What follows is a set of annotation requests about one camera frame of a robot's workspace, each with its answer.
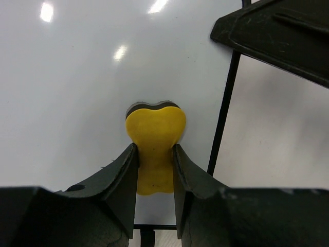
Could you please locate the yellow bone-shaped eraser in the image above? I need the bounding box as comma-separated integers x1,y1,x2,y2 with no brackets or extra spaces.
125,101,187,196

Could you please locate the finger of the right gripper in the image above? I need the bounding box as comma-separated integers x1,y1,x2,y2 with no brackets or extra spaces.
210,1,328,88

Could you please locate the small black-framed whiteboard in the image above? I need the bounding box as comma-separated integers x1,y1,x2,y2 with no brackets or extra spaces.
1,1,243,246

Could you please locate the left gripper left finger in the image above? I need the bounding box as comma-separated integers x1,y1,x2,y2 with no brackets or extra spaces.
1,144,136,246

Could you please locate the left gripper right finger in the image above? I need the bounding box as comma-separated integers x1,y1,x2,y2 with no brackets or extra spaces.
172,145,328,246

